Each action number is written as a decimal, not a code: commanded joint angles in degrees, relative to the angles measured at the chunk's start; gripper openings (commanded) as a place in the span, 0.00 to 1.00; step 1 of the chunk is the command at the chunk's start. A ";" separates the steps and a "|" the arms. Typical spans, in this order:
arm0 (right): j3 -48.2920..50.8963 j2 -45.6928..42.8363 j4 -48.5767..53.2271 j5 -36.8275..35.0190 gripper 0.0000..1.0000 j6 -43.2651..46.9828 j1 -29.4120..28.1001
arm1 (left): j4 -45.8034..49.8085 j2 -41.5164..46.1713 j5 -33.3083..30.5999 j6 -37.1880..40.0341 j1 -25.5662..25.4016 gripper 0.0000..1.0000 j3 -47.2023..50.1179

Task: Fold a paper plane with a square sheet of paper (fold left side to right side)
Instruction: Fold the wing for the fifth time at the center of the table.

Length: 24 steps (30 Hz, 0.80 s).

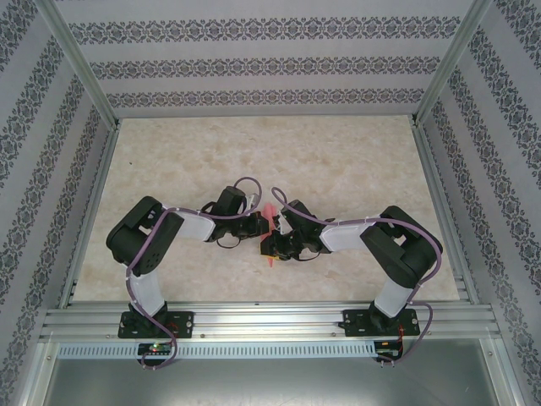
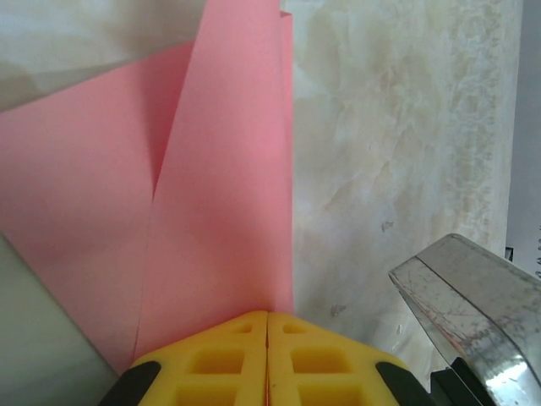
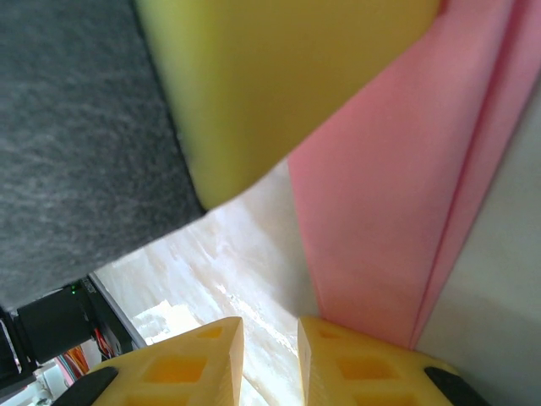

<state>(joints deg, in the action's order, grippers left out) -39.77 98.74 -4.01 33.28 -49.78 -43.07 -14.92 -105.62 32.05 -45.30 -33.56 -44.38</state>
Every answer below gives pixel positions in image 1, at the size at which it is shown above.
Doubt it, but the pink square paper sheet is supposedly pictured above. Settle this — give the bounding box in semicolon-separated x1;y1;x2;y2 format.
261;202;280;270

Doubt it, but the right controller board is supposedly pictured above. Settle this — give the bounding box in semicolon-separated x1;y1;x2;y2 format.
375;340;405;360

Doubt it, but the aluminium mounting rail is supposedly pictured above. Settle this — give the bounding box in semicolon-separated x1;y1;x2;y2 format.
41;300;500;339

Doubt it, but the slotted grey cable duct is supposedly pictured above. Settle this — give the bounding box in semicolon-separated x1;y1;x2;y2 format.
57;341;378;359

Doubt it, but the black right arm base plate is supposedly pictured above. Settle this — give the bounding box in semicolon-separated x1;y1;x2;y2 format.
342;308;422;338

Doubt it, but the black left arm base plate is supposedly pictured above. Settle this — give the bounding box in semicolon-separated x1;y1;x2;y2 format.
117;310;195;339

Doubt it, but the aluminium frame post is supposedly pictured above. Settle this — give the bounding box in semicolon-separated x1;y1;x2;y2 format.
413;0;506;128
36;0;119;128

